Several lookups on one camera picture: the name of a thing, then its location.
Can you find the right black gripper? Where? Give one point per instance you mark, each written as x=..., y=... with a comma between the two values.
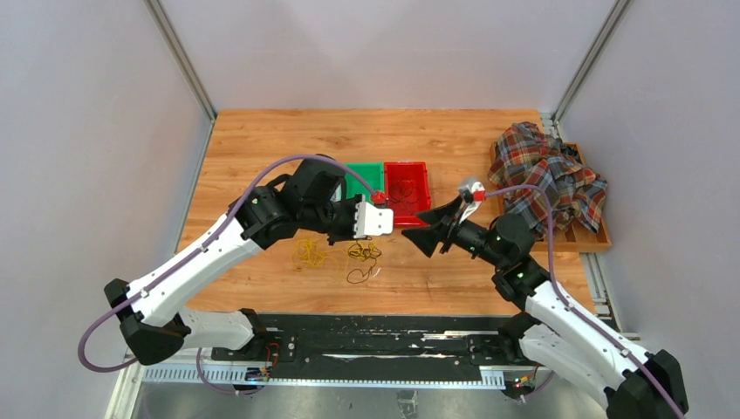
x=427, y=239

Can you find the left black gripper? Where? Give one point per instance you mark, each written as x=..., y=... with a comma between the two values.
x=350, y=234

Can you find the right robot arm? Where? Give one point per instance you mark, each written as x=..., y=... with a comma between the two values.
x=552, y=328

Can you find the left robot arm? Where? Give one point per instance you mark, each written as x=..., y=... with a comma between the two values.
x=154, y=320

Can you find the red plastic bin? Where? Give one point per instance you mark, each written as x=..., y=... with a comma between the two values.
x=408, y=191

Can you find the plaid cloth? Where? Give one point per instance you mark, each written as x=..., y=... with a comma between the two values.
x=573, y=191

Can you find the wooden tray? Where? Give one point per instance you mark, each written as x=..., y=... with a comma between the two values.
x=576, y=238

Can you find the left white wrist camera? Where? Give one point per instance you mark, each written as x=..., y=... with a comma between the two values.
x=371, y=221

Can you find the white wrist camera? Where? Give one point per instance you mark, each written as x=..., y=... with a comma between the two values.
x=473, y=193
x=371, y=221

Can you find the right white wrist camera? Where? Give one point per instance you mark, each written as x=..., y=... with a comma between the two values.
x=473, y=193

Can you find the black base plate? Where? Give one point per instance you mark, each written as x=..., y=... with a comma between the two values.
x=345, y=333

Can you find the aluminium frame rail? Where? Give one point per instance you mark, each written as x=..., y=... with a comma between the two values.
x=278, y=363

